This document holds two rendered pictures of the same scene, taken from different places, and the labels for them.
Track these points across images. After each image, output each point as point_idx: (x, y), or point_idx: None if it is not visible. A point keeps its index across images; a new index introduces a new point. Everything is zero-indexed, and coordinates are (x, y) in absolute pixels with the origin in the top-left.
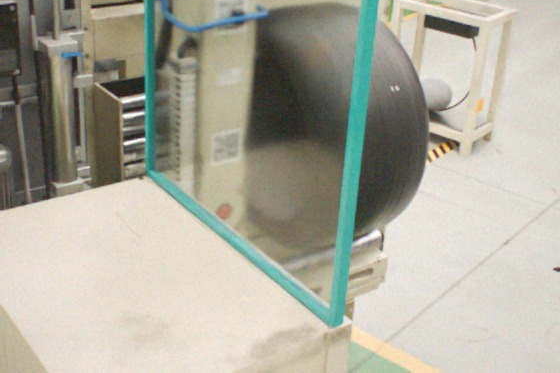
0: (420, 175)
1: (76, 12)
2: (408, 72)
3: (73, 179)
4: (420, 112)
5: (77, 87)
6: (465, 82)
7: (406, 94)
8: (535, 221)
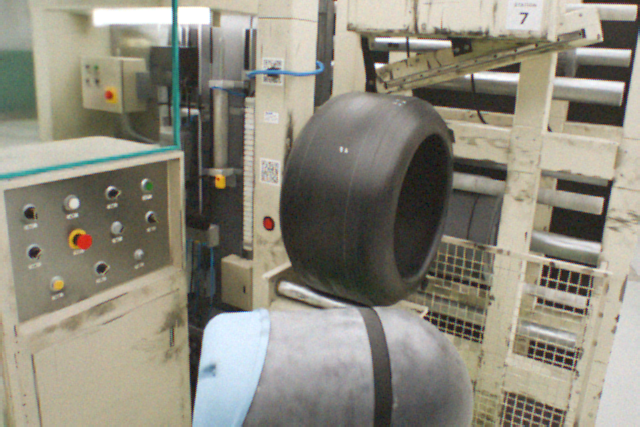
0: (353, 245)
1: (248, 72)
2: (368, 142)
3: (218, 168)
4: (358, 179)
5: (232, 113)
6: None
7: (351, 158)
8: None
